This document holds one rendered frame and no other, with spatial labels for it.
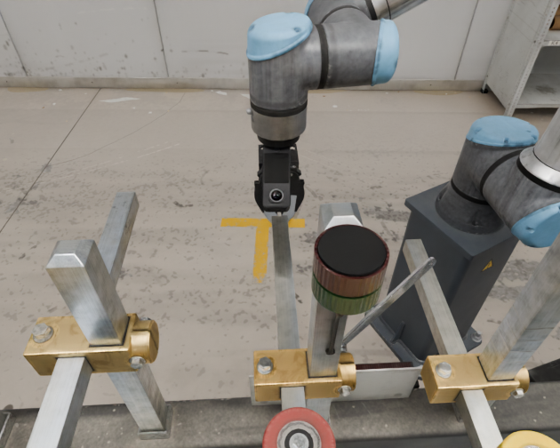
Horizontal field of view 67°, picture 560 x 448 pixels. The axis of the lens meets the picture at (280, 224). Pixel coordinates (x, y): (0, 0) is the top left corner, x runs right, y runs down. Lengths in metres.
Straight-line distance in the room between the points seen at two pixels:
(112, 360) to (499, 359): 0.48
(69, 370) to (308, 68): 0.48
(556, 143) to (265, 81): 0.59
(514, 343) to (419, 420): 0.24
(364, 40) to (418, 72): 2.60
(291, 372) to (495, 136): 0.74
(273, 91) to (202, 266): 1.32
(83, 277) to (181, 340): 1.25
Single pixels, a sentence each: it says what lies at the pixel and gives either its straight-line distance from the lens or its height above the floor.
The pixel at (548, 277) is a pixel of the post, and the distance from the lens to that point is 0.54.
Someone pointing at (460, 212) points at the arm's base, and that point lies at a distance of 1.21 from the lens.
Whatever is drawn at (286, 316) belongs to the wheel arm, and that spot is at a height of 0.86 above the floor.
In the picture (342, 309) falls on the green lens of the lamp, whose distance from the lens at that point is 0.36.
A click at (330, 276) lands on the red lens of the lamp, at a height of 1.14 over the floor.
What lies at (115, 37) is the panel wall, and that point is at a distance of 3.24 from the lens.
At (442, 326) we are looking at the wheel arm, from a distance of 0.72.
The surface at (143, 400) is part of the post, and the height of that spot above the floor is 0.83.
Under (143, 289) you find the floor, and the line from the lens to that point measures 1.84.
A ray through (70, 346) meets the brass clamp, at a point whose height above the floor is 0.97.
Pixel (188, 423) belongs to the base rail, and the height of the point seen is 0.70.
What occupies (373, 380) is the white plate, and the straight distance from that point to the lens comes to 0.71.
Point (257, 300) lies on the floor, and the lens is 1.73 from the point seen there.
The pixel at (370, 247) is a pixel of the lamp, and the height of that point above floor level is 1.15.
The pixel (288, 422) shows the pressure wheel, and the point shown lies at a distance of 0.52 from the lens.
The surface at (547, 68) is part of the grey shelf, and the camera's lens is 3.56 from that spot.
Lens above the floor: 1.40
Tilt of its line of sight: 44 degrees down
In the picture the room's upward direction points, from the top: straight up
